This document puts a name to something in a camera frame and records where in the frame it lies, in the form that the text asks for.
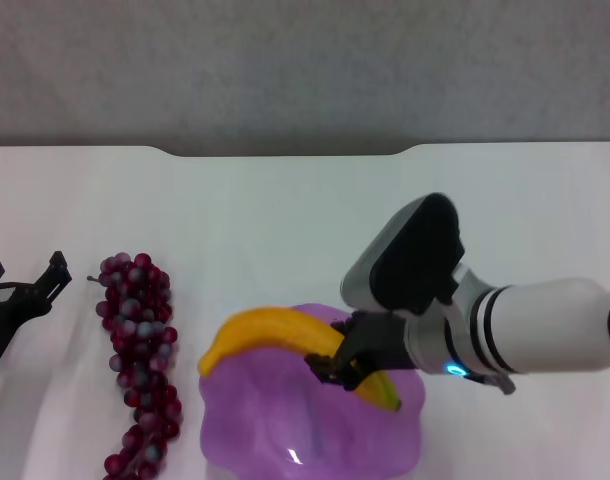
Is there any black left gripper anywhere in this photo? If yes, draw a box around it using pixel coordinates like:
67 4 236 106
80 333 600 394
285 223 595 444
0 251 74 372

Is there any dark red grape bunch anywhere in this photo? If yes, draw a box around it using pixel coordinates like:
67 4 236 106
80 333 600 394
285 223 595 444
87 252 183 480

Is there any purple wavy plastic plate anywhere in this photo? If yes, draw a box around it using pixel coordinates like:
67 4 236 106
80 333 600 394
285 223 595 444
198 302 427 480

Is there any silver cable connector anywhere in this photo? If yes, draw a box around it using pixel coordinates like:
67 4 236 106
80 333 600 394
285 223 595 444
465 370 517 396

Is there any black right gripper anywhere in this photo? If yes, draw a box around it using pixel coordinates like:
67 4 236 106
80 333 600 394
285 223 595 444
304 310 412 392

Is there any yellow banana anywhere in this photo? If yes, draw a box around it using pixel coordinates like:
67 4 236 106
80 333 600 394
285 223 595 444
198 306 402 413

